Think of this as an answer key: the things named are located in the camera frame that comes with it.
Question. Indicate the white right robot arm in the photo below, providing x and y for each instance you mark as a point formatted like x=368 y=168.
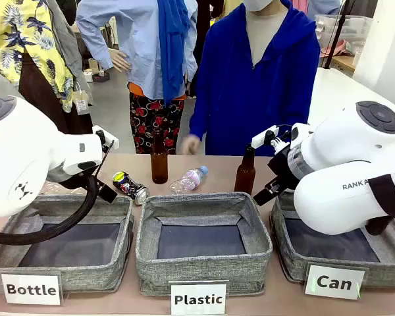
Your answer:
x=342 y=154

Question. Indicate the black stand pole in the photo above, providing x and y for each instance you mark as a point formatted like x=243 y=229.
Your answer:
x=337 y=36

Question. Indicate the brown skirt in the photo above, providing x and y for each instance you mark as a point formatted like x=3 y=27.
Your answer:
x=42 y=98

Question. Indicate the person in blue hoodie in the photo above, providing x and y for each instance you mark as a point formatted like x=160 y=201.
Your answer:
x=250 y=98

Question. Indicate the yellow floral shirt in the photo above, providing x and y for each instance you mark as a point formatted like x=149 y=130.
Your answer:
x=16 y=36

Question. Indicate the orange undershirt hem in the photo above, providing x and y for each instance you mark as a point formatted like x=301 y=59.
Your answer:
x=135 y=88

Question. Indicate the crushed black drink can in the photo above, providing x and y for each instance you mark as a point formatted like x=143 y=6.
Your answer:
x=130 y=188

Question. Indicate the black red floral skirt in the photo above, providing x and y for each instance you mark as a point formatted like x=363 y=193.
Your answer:
x=151 y=121

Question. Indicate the white Bottle label sign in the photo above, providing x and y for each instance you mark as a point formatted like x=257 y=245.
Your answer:
x=31 y=289

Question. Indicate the black round stand base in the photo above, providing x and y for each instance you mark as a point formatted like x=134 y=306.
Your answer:
x=101 y=76

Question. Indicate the grey cardigan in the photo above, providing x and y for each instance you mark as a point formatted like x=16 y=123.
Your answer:
x=64 y=39

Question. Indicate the light blue shirt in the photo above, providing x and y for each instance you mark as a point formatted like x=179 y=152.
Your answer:
x=138 y=49

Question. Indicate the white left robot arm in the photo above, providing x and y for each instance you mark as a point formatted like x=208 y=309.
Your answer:
x=26 y=154

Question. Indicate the small blue-capped plastic bottle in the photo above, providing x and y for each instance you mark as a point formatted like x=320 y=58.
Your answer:
x=189 y=179

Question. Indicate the white Can label sign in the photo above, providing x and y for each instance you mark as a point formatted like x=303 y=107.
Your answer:
x=334 y=282

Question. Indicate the blue scarf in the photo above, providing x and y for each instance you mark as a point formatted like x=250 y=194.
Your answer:
x=172 y=49

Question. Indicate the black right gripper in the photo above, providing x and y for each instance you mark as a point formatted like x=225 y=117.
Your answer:
x=281 y=168

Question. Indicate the pink cloth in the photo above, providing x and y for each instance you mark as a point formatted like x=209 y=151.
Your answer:
x=341 y=46

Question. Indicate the brown glass bottle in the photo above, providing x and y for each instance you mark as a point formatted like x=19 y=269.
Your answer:
x=159 y=161
x=245 y=174

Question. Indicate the grey jacket sleeve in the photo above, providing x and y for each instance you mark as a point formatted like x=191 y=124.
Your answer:
x=0 y=84

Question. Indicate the clear plastic storage boxes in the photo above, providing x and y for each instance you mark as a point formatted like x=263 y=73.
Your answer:
x=352 y=28

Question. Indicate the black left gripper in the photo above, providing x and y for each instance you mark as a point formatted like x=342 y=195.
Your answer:
x=82 y=181

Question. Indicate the person's right hand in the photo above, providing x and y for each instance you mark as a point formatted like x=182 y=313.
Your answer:
x=191 y=145

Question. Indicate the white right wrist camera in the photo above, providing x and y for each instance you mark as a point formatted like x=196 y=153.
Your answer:
x=263 y=136

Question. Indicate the beige mannequin hand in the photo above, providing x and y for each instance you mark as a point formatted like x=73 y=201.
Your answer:
x=121 y=62

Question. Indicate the white face mask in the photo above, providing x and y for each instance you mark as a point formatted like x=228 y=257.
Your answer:
x=261 y=5

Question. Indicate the white Plastic label sign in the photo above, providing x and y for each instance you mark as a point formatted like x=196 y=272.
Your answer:
x=198 y=299

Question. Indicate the paper price tag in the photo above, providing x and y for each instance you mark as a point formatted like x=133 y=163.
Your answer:
x=81 y=104

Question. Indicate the grey fabric basket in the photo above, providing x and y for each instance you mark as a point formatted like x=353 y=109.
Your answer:
x=200 y=266
x=85 y=273
x=293 y=250

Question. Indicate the pink hanging garment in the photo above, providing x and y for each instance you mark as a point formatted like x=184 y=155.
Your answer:
x=299 y=6

